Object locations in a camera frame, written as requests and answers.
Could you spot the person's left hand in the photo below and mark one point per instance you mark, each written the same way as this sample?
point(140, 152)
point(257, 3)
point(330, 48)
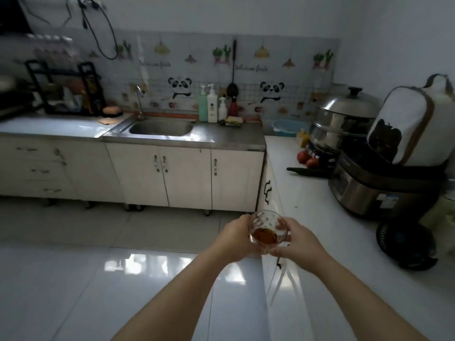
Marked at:
point(231, 239)

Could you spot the person's right hand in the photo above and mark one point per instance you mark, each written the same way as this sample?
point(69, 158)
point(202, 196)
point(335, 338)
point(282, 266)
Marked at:
point(305, 245)

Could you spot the person's right thumb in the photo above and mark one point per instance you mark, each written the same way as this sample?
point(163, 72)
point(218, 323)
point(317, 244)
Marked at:
point(289, 225)

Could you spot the person's left thumb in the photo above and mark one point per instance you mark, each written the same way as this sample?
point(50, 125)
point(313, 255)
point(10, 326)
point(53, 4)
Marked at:
point(245, 219)

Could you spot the clear glass with brown liquid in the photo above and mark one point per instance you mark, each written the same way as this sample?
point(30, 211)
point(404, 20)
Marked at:
point(267, 232)

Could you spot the person's right forearm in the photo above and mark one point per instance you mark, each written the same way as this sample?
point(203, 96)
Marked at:
point(369, 301)

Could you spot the person's left forearm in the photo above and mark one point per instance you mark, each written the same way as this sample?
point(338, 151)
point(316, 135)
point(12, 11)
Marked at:
point(174, 298)

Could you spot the red fruit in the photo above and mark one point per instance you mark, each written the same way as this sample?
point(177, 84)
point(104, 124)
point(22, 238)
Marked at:
point(302, 157)
point(312, 163)

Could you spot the white sink cabinet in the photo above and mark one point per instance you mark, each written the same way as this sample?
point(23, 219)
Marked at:
point(185, 177)

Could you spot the yellow packet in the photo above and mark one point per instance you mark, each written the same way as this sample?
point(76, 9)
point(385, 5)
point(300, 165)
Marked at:
point(303, 138)

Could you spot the silver black electric cooker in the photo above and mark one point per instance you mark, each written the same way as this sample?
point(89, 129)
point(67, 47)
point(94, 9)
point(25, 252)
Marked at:
point(373, 191)

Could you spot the blue plastic basin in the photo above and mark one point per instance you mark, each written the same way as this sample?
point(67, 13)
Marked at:
point(288, 127)

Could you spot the yellow green sponge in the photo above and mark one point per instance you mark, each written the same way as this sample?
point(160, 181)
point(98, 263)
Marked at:
point(234, 121)

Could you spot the small white bottle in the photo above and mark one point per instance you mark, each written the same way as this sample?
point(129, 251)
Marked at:
point(222, 110)

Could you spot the red bottle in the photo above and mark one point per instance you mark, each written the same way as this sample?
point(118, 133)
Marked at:
point(233, 108)

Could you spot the stainless steel steamer pot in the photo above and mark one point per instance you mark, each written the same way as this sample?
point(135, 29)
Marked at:
point(341, 120)

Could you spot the tall white pump bottle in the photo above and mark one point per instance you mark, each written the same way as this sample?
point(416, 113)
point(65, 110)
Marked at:
point(212, 106)

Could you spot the green pump bottle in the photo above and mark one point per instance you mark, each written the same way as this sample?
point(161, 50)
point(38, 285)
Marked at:
point(203, 108)

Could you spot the black small fan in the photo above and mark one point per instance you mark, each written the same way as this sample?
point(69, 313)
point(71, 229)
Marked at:
point(407, 245)

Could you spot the stainless steel sink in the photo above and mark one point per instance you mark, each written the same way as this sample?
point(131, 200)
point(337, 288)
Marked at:
point(161, 127)

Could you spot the black hanging brush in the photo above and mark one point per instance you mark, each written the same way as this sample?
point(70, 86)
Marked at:
point(233, 90)

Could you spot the beige container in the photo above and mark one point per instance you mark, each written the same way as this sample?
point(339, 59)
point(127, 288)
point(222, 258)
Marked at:
point(442, 216)

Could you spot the chrome faucet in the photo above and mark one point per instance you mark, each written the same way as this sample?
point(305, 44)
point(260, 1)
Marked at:
point(140, 102)

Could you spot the white fabric bag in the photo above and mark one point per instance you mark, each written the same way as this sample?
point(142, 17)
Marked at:
point(416, 127)

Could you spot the tan cloth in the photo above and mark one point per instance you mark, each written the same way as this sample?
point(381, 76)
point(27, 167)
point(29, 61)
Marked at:
point(108, 121)

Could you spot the orange sponge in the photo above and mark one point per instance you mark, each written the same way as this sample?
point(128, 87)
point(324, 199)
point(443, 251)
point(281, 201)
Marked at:
point(112, 110)

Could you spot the black dish rack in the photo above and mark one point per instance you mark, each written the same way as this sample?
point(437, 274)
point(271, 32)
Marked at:
point(85, 88)

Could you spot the white drawer cabinet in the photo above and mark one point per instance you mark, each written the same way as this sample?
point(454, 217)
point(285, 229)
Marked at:
point(39, 170)

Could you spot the dark countertop appliance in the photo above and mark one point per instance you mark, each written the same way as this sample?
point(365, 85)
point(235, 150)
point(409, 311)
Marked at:
point(12, 97)

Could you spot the panda print wall sticker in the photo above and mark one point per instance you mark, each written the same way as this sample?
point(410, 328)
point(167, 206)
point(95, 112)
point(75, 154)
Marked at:
point(284, 67)

